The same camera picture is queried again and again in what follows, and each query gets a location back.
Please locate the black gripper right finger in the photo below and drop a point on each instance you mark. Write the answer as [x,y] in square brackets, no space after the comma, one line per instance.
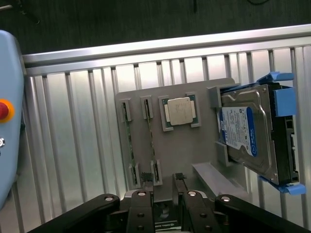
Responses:
[194,213]

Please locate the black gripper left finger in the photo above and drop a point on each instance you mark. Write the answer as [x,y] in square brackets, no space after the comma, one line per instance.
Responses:
[139,213]

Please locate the graphics card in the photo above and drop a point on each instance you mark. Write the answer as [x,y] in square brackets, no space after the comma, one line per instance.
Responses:
[163,211]

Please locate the grey parts rack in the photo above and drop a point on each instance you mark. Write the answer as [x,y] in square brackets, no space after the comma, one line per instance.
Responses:
[179,150]

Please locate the hard disk with blue carrier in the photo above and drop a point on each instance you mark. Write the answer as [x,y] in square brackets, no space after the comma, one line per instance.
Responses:
[243,131]

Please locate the silver CPU chip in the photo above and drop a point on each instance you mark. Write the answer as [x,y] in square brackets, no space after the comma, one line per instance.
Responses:
[179,111]

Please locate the light blue control box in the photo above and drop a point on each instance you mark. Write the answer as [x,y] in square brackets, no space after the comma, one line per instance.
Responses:
[9,72]

